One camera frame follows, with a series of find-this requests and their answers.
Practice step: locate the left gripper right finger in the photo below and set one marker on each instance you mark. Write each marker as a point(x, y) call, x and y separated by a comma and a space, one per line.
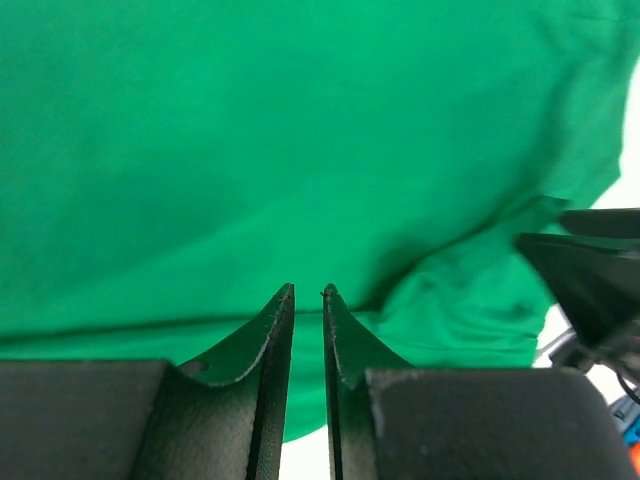
point(390, 420)

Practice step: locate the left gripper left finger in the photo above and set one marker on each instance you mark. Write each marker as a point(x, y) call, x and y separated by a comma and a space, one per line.
point(220, 415)

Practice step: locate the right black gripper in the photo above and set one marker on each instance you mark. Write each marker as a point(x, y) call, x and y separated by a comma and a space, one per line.
point(592, 271)

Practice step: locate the green t shirt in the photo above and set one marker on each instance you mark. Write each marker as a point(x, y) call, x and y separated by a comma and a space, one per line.
point(166, 166)

